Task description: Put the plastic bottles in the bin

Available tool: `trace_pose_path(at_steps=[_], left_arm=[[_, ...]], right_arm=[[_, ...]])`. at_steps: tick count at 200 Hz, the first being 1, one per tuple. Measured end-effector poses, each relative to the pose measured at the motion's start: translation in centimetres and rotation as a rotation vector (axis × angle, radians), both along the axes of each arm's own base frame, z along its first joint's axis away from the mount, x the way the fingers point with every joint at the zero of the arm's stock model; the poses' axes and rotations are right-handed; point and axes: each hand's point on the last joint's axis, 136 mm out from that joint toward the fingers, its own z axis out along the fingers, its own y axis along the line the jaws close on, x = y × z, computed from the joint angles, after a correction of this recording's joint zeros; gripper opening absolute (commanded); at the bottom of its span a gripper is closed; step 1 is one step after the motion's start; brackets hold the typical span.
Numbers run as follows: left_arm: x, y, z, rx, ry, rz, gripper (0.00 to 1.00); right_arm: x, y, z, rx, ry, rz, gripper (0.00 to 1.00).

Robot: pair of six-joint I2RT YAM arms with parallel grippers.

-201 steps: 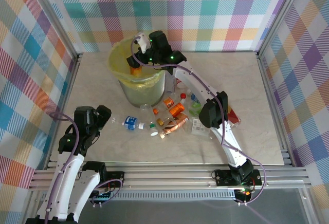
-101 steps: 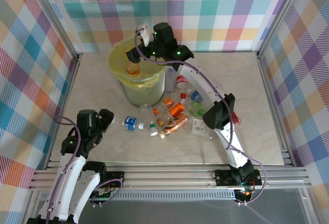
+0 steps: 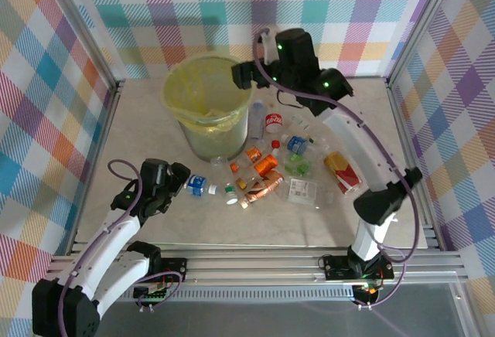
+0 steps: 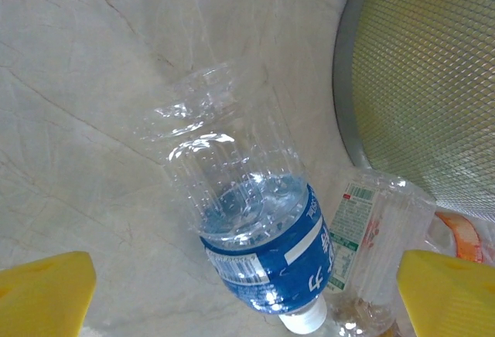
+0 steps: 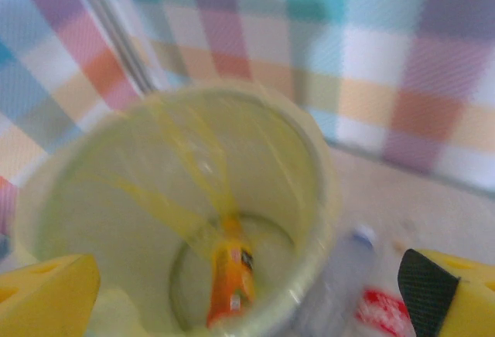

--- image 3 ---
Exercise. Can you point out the yellow bin liner bag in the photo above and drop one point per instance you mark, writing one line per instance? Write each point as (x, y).
(185, 82)

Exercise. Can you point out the aluminium side rail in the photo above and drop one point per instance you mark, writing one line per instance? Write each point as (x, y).
(409, 140)
(96, 159)

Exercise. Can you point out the red white label bottle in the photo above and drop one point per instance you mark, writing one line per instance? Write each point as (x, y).
(274, 122)

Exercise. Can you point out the aluminium frame post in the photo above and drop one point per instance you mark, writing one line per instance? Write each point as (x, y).
(83, 24)
(423, 24)

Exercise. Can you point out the grey metal panel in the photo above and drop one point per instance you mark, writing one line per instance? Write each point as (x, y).
(251, 321)

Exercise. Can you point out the controller circuit board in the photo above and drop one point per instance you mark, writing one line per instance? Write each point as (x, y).
(367, 292)
(154, 296)

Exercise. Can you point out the flat clear bottle white label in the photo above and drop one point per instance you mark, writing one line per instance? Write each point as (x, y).
(303, 190)

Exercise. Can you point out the orange label bottle red cap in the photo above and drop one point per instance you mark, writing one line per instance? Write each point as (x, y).
(266, 165)

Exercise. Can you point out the clear plastic bin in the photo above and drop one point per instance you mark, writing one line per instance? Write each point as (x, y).
(216, 147)

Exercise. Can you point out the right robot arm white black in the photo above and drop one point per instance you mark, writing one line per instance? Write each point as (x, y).
(359, 147)

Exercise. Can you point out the tall clear plastic bottle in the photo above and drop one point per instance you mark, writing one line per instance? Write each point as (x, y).
(257, 120)

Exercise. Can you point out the crushed clear plastic bottle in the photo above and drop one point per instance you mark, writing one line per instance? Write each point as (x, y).
(218, 161)

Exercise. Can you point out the clear bottle green label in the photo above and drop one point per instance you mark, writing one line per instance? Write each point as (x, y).
(298, 166)

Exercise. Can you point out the small bottle blue label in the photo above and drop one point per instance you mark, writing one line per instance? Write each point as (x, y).
(296, 144)

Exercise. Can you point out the clear bottle large blue label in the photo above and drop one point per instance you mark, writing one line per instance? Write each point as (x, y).
(197, 185)

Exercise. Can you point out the small clear bottle green print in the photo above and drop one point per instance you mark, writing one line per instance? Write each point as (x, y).
(300, 121)

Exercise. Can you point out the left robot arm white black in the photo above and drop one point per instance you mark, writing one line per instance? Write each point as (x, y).
(116, 244)

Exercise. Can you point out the small bottle with green cap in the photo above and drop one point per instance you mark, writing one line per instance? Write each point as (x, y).
(232, 196)

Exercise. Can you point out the copper label plastic bottle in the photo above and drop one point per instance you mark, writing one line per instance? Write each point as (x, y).
(267, 186)

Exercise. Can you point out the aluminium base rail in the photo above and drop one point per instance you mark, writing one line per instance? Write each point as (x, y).
(251, 265)

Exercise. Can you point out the small bottle orange cap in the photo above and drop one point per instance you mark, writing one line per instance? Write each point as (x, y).
(254, 154)

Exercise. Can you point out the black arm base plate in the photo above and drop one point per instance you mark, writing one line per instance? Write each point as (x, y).
(176, 269)
(336, 269)

